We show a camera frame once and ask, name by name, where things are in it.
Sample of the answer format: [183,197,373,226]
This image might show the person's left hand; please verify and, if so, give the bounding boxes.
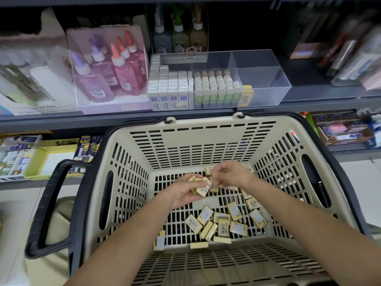
[160,172,207,210]

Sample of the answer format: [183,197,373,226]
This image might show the person's right hand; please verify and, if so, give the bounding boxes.
[211,160,257,191]

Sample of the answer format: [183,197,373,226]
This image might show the pile of erasers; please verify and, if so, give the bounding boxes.
[154,165,269,251]

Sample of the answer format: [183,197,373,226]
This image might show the beige shopping basket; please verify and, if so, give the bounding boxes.
[25,111,373,286]

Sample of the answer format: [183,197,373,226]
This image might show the row of white green erasers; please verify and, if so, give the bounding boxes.
[193,70,243,109]

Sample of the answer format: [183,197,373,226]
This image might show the grey store shelves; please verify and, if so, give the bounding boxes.
[0,0,381,191]

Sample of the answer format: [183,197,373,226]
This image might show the rows of white erasers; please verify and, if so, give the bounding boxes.
[147,53,195,111]

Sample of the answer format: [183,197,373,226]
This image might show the person's right forearm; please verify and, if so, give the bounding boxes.
[244,178,381,286]

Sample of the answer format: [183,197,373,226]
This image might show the person's left forearm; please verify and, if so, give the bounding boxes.
[65,196,179,286]

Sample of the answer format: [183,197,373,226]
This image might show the pink glue display box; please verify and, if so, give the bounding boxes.
[67,25,152,114]

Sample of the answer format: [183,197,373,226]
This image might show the yellow empty display box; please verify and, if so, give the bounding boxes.
[24,140,79,179]

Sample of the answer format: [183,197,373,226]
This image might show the white glue display box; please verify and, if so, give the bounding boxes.
[0,9,78,116]

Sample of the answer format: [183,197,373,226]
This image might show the white eraser display box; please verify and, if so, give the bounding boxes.
[0,135,42,179]

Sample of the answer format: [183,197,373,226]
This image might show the dark blue yellow packets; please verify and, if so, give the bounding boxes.
[68,135,103,176]

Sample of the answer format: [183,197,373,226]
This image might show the clear plastic divider tray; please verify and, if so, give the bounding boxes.
[149,49,292,111]

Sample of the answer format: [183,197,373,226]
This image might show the pink glue bottle orange cap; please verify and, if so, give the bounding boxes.
[110,43,140,96]
[116,37,146,84]
[124,29,148,75]

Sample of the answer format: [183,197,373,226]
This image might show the pink glue bottle purple cap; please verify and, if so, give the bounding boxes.
[71,50,115,103]
[89,37,120,90]

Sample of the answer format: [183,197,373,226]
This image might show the translucent glue bottle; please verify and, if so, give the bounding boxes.
[152,6,173,54]
[189,6,209,52]
[171,9,190,53]

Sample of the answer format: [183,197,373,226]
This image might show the row of clear glue bottles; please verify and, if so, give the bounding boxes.
[0,53,54,105]

